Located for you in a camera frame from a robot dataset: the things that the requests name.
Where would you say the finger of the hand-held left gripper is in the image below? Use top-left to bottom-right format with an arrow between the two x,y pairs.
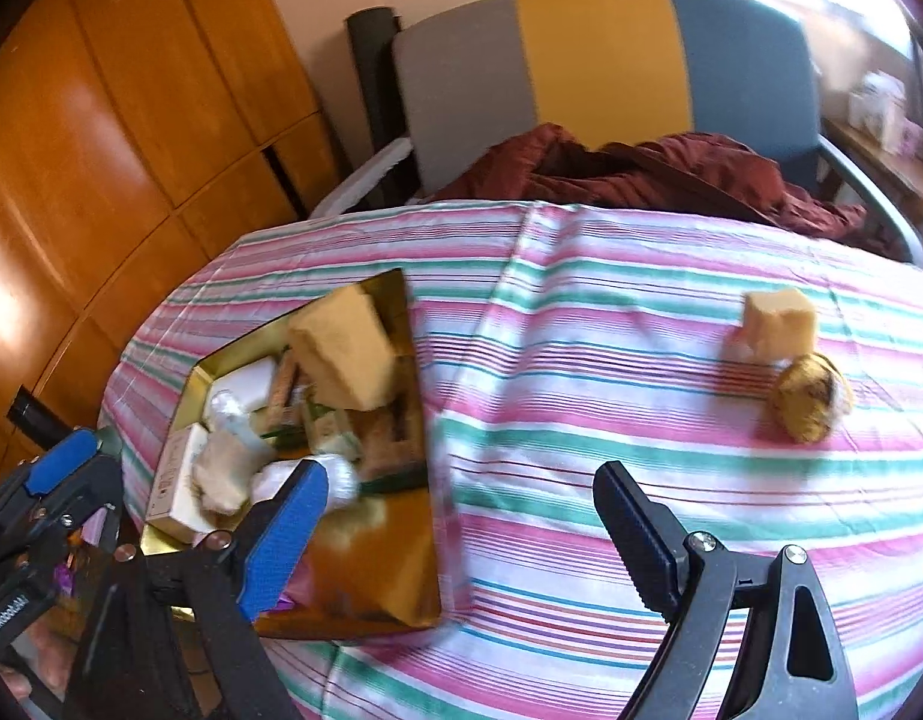
0,426 -> 125,542

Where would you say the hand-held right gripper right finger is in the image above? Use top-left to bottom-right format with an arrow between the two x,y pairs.
592,460 -> 859,720

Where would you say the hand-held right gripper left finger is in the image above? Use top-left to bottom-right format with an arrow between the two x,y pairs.
60,459 -> 329,720

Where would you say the cream soft lump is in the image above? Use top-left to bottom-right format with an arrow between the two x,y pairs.
191,439 -> 271,518

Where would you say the gold metal tin tray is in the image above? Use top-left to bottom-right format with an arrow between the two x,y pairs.
139,268 -> 470,642

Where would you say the white small box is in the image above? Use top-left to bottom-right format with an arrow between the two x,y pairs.
221,356 -> 278,410
146,424 -> 215,541

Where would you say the silver white plastic bundle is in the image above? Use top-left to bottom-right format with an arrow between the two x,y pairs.
206,390 -> 271,458

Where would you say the large yellow sponge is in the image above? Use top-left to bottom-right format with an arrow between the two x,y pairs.
285,289 -> 402,413

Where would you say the black cylinder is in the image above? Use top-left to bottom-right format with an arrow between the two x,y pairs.
6,386 -> 61,442

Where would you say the striped tablecloth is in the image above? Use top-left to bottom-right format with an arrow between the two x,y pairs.
101,199 -> 923,720

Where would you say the yellow snack packet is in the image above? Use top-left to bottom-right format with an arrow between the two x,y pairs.
768,354 -> 856,443

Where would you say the small yellow sponge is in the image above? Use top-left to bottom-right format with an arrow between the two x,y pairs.
742,289 -> 820,361

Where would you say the wooden wardrobe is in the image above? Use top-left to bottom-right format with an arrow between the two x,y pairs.
0,0 -> 342,496

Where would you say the dark red jacket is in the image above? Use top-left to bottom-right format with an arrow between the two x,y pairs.
427,124 -> 904,256

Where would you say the wooden desk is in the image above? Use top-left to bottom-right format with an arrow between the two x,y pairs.
825,116 -> 923,218

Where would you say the grey yellow blue chair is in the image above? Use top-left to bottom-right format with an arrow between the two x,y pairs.
311,0 -> 923,271

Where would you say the white carton box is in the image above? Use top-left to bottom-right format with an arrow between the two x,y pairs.
847,71 -> 904,147

